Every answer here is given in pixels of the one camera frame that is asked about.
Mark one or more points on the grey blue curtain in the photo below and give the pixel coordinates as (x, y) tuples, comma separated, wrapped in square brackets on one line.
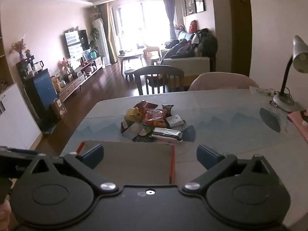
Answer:
[(169, 9)]

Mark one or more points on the red plush toy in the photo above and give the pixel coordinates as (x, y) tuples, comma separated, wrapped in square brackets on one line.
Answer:
[(193, 26)]

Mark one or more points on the vase of red flowers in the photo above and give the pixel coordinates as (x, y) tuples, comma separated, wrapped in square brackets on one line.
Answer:
[(18, 48)]

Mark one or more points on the television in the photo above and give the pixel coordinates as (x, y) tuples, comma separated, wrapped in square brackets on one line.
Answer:
[(75, 43)]

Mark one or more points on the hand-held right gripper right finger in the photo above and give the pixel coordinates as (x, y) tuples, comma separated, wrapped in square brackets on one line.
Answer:
[(208, 157)]

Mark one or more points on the wooden television cabinet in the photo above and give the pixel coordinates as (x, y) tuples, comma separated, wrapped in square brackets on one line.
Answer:
[(79, 79)]

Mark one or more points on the pink flat object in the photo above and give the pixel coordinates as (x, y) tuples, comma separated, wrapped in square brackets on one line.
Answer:
[(299, 122)]

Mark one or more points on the pink covered chair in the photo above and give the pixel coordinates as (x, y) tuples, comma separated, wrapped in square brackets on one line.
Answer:
[(221, 81)]

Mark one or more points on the heap of dark clothes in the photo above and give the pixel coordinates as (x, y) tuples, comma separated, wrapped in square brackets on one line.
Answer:
[(180, 49)]

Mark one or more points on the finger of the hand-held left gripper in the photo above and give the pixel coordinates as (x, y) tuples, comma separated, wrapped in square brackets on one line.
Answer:
[(16, 152)]

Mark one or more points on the pink flower bunch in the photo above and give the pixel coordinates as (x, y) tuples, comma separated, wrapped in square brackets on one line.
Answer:
[(65, 66)]

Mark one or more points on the beige sofa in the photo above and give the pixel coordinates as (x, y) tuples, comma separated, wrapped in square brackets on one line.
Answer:
[(187, 63)]

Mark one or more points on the cardboard box with red edges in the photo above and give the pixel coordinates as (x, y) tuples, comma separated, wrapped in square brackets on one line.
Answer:
[(134, 161)]

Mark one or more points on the pile of mixed snacks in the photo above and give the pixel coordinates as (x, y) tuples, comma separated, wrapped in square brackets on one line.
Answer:
[(154, 116)]

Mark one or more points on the dark wooden dining chair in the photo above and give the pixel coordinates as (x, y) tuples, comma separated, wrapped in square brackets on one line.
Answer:
[(158, 69)]

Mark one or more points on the small wooden stool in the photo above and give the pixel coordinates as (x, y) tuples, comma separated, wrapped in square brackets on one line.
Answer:
[(130, 72)]

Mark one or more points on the grey desk lamp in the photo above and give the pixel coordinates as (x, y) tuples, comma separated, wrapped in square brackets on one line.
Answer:
[(285, 101)]

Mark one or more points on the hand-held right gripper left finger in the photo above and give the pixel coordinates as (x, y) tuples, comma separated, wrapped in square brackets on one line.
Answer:
[(92, 156)]

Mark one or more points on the black cabinet with blue panel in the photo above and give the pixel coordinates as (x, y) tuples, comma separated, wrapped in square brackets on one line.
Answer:
[(43, 89)]

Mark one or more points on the dark backpack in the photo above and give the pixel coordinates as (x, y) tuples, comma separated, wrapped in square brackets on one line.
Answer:
[(208, 43)]

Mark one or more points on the white standing air conditioner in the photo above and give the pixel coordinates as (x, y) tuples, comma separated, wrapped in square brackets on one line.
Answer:
[(101, 41)]

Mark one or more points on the white cabinet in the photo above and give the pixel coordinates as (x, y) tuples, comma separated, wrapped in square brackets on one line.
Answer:
[(14, 120)]

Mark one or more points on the round coffee table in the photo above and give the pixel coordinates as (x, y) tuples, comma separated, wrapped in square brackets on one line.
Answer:
[(131, 55)]

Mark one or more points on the potted plant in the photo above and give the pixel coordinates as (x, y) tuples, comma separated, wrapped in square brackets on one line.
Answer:
[(94, 39)]

